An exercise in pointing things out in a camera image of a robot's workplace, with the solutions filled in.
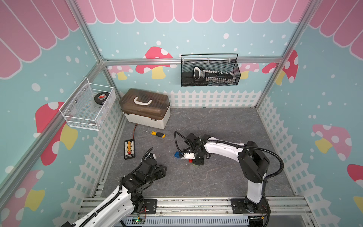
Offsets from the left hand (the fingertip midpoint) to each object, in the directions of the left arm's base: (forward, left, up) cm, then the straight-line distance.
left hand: (164, 172), depth 82 cm
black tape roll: (+31, +36, +29) cm, 56 cm away
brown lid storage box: (+36, +14, +17) cm, 42 cm away
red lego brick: (+4, -15, +6) cm, 17 cm away
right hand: (+9, -20, -2) cm, 22 cm away
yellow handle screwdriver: (+26, +4, -2) cm, 27 cm away
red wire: (+32, +27, -4) cm, 42 cm away
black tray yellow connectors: (+16, +25, -3) cm, 30 cm away
